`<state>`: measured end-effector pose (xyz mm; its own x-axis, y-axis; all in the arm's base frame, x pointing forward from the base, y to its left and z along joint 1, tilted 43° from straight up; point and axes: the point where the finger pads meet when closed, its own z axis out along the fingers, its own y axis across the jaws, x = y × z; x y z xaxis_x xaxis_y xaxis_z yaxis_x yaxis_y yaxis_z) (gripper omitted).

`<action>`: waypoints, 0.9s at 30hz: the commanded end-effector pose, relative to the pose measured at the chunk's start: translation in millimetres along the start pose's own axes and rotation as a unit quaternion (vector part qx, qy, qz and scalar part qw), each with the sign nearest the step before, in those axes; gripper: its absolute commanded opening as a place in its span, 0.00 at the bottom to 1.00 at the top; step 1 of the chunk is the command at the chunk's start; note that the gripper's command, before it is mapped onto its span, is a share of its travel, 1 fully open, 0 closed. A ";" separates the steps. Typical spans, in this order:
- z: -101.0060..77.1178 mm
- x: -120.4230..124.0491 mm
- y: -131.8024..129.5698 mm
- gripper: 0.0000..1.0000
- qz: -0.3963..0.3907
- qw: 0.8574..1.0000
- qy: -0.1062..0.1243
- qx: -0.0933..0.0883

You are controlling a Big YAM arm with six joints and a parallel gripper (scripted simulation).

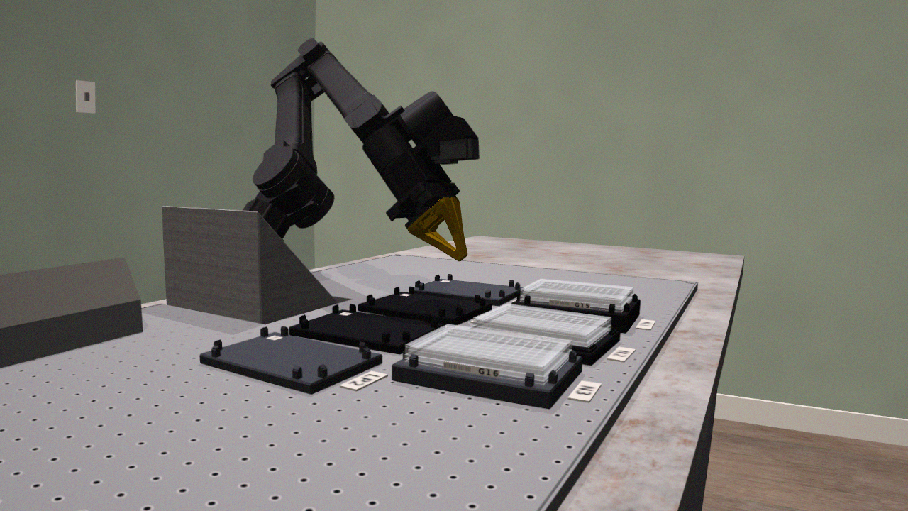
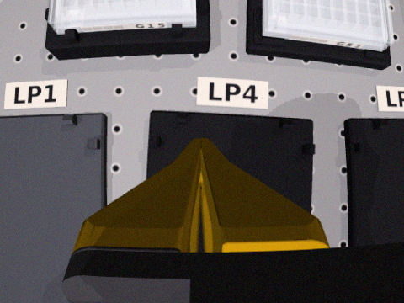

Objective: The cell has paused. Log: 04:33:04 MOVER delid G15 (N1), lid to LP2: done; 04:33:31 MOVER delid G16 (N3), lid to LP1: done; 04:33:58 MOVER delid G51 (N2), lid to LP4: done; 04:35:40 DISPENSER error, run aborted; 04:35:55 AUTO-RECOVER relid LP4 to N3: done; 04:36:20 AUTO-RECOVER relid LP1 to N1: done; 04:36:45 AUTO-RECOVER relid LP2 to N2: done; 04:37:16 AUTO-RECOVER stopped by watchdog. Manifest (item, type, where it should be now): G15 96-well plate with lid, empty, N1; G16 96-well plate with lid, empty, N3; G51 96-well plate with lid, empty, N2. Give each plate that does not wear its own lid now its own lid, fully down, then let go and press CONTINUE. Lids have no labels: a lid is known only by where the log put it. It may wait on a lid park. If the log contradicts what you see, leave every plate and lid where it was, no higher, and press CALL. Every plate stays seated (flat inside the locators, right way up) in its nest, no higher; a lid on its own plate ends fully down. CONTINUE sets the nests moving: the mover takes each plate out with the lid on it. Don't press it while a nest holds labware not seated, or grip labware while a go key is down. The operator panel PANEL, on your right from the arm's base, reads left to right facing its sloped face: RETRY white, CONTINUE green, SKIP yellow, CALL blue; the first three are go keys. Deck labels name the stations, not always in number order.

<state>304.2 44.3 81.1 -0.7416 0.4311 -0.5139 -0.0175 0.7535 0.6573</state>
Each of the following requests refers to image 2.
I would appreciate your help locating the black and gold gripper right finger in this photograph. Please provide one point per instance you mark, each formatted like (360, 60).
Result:
(248, 216)

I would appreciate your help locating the black flat plate with locator pegs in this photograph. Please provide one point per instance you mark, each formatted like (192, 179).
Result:
(375, 180)

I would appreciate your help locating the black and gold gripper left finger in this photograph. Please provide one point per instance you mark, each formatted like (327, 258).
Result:
(156, 213)

